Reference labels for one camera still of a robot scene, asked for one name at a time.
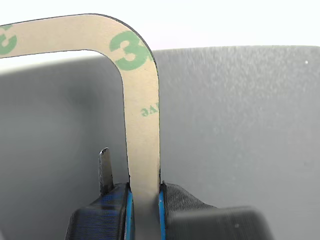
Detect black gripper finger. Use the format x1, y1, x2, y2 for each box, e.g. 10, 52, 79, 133
64, 147, 136, 240
156, 180, 274, 240

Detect beige rectangular adhesive frame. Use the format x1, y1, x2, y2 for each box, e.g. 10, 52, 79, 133
0, 13, 161, 204

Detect grey rectangular mat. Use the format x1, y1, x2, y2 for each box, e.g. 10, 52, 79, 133
0, 44, 320, 240

